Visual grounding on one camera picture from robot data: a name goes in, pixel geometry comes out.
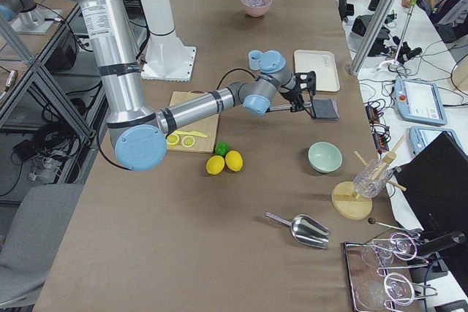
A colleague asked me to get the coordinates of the light blue plastic cup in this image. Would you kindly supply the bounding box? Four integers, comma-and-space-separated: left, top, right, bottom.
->
248, 50, 263, 71

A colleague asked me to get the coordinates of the grey folded cloth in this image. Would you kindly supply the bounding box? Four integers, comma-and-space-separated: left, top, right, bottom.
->
311, 98, 339, 121

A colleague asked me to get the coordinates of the steel muddler black tip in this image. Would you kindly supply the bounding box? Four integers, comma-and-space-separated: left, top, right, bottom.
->
266, 104, 292, 113

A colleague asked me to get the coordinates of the cream rabbit tray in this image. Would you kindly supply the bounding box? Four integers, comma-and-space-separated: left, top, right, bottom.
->
293, 49, 340, 93

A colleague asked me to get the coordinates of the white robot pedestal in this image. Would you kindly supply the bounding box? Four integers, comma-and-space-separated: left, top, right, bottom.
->
140, 0, 196, 82

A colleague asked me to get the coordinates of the green lime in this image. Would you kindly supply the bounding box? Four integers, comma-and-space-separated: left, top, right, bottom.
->
215, 142, 230, 157

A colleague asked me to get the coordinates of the black wooden glass tray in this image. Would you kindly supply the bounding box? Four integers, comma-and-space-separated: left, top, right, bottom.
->
342, 242, 429, 311

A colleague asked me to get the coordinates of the pink bowl of ice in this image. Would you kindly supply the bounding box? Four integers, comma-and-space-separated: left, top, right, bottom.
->
240, 0, 273, 18

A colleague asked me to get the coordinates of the aluminium frame post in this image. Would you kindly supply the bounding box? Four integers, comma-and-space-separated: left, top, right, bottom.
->
349, 0, 394, 76

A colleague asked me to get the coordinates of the mint green bowl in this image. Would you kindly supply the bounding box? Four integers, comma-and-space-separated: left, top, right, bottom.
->
308, 142, 342, 173

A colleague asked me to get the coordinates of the black monitor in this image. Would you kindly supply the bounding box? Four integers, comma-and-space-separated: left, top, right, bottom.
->
394, 132, 467, 237

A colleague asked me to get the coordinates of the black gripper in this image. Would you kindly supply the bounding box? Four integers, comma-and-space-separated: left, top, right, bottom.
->
279, 71, 317, 113

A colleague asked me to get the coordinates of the yellow plastic knife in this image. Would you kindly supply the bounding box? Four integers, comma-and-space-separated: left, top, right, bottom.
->
173, 130, 208, 138

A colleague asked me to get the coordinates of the clear wine glass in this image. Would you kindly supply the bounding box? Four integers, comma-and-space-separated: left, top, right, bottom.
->
361, 232, 417, 268
355, 273, 438, 311

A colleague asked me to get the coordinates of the clear glass on stand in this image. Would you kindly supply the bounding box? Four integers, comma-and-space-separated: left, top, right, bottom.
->
353, 160, 393, 198

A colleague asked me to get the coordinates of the steel ice scoop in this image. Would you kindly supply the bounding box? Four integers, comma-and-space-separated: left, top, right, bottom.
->
265, 212, 330, 249

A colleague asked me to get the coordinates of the blue teach pendant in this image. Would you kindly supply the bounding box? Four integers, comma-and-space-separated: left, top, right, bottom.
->
394, 78, 448, 126
409, 126, 462, 156

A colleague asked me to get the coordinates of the wooden cup tree stand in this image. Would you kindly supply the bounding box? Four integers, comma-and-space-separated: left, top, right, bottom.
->
332, 135, 407, 220

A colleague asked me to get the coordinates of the yellow lemon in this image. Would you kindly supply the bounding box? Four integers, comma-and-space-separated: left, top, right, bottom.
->
224, 150, 244, 172
205, 155, 225, 175

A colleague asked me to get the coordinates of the lemon slice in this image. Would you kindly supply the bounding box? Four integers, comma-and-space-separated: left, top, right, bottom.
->
181, 135, 196, 148
166, 134, 181, 147

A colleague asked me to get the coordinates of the wooden cutting board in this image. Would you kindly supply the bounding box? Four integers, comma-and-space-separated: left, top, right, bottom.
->
160, 91, 220, 154

